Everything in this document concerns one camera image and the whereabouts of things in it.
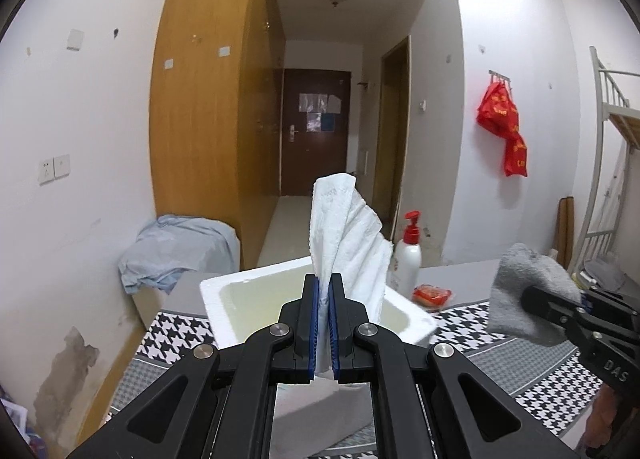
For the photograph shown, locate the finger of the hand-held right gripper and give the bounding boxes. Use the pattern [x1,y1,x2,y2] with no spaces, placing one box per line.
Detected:
[582,289,640,315]
[522,284,601,345]

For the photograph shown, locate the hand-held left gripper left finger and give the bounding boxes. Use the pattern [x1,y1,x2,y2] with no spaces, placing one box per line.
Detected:
[65,275,321,459]

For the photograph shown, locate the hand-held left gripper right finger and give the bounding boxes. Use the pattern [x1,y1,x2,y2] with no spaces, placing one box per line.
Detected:
[330,274,576,459]

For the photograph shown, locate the grey fuzzy cloth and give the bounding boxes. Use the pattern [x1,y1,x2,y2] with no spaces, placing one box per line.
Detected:
[487,242,583,346]

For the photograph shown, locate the white foam box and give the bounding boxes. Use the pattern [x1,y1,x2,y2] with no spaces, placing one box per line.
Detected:
[200,254,437,450]

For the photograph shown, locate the white paper towel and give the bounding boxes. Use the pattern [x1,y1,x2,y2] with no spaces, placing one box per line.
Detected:
[308,171,393,375]

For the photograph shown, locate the person's right hand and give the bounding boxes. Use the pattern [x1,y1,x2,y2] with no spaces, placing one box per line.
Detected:
[587,383,623,457]

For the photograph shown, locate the grey folded bedding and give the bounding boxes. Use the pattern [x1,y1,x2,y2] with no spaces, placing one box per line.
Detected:
[582,256,626,290]

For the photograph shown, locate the leaning wooden boards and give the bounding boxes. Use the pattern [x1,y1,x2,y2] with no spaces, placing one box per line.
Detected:
[556,196,576,270]

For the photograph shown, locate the houndstooth tablecloth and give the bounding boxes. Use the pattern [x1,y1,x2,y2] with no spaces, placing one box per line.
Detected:
[107,259,621,459]

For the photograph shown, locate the white pump lotion bottle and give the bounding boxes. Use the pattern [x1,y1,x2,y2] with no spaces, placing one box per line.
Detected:
[392,210,423,297]

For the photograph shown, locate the red snack packet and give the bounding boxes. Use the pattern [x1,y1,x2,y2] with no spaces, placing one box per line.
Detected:
[412,284,456,309]

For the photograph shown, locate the red plastic bag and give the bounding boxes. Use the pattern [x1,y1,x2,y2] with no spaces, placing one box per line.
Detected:
[476,81,521,137]
[502,131,528,178]

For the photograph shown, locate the pale blue crumpled sheet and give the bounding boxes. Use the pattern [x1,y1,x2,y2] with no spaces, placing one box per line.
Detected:
[118,214,240,296]

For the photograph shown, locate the dark brown door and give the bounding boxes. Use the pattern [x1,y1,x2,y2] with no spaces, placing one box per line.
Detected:
[281,68,352,197]

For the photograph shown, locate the metal bunk bed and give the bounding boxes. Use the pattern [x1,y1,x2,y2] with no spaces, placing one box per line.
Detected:
[570,46,640,290]

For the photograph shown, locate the papers on door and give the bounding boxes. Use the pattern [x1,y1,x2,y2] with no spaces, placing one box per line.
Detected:
[299,93,343,134]

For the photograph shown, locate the wooden wardrobe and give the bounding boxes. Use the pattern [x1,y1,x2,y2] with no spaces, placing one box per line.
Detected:
[149,0,287,260]

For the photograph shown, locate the wooden side door frame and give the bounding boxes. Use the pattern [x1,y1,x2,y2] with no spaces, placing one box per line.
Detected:
[372,35,412,242]

